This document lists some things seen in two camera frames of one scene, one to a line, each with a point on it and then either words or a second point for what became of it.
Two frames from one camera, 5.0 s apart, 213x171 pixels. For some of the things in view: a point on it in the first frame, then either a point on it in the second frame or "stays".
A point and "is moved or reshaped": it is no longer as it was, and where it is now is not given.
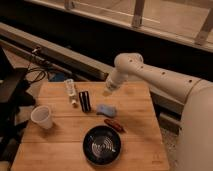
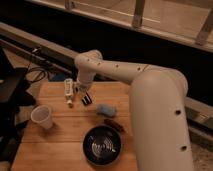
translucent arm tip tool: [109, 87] to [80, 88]
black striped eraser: [85, 101] is moved or reshaped
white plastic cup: [41, 115] stays
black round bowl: [102, 145] stays
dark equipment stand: [15, 93] stays
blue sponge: [107, 110] stays
